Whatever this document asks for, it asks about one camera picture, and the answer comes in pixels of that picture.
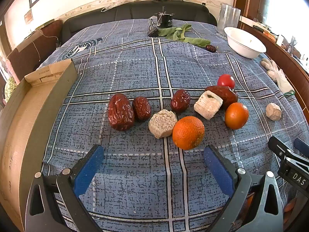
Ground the black sofa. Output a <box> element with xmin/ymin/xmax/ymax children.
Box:
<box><xmin>61</xmin><ymin>0</ymin><xmax>217</xmax><ymax>43</ymax></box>

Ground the small red jujube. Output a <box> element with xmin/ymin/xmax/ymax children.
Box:
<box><xmin>132</xmin><ymin>96</ymin><xmax>151</xmax><ymax>122</ymax></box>

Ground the small orange mandarin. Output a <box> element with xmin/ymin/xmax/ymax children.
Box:
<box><xmin>225</xmin><ymin>102</ymin><xmax>249</xmax><ymax>130</ymax></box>

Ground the small beige cake piece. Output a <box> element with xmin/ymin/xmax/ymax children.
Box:
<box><xmin>266</xmin><ymin>103</ymin><xmax>282</xmax><ymax>121</ymax></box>

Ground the wooden sideboard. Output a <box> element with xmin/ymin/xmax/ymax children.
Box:
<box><xmin>239</xmin><ymin>22</ymin><xmax>309</xmax><ymax>122</ymax></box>

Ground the white work glove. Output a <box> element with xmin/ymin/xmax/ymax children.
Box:
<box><xmin>260</xmin><ymin>58</ymin><xmax>295</xmax><ymax>96</ymax></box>

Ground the black device on table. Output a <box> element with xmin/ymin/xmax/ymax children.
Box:
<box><xmin>155</xmin><ymin>6</ymin><xmax>173</xmax><ymax>28</ymax></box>

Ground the green patterned cloth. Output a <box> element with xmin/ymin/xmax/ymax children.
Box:
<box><xmin>4</xmin><ymin>77</ymin><xmax>17</xmax><ymax>103</ymax></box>

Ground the green leafy vegetable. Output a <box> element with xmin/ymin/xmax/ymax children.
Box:
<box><xmin>158</xmin><ymin>24</ymin><xmax>211</xmax><ymax>48</ymax></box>

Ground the blue plaid tablecloth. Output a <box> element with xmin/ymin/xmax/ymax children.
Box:
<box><xmin>41</xmin><ymin>19</ymin><xmax>308</xmax><ymax>231</ymax></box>

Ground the round red jujube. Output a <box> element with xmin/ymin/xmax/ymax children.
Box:
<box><xmin>171</xmin><ymin>89</ymin><xmax>191</xmax><ymax>113</ymax></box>

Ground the round beige cake piece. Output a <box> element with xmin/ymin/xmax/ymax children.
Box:
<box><xmin>148</xmin><ymin>109</ymin><xmax>177</xmax><ymax>139</ymax></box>

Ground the cardboard box tray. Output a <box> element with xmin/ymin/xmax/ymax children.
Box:
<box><xmin>1</xmin><ymin>59</ymin><xmax>77</xmax><ymax>231</ymax></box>

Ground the clear glass cup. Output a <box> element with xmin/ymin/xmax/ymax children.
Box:
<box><xmin>217</xmin><ymin>4</ymin><xmax>241</xmax><ymax>35</ymax></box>

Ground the white square cake piece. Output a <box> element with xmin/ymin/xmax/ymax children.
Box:
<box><xmin>194</xmin><ymin>91</ymin><xmax>223</xmax><ymax>120</ymax></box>

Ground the large orange mandarin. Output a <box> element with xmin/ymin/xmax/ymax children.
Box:
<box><xmin>172</xmin><ymin>116</ymin><xmax>205</xmax><ymax>150</ymax></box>

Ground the dark jujube near leaves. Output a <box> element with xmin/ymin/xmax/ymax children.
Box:
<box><xmin>205</xmin><ymin>44</ymin><xmax>217</xmax><ymax>53</ymax></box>

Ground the red cherry tomato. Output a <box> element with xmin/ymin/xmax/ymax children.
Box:
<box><xmin>217</xmin><ymin>74</ymin><xmax>235</xmax><ymax>89</ymax></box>

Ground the white bowl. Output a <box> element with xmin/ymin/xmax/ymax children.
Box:
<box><xmin>224</xmin><ymin>27</ymin><xmax>267</xmax><ymax>59</ymax></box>

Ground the large red jujube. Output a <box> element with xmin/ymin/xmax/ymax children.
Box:
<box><xmin>108</xmin><ymin>93</ymin><xmax>135</xmax><ymax>131</ymax></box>

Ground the dark red jujube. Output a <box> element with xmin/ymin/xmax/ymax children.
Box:
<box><xmin>205</xmin><ymin>85</ymin><xmax>238</xmax><ymax>110</ymax></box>

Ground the brown armchair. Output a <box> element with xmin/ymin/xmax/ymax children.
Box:
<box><xmin>6</xmin><ymin>20</ymin><xmax>63</xmax><ymax>84</ymax></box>

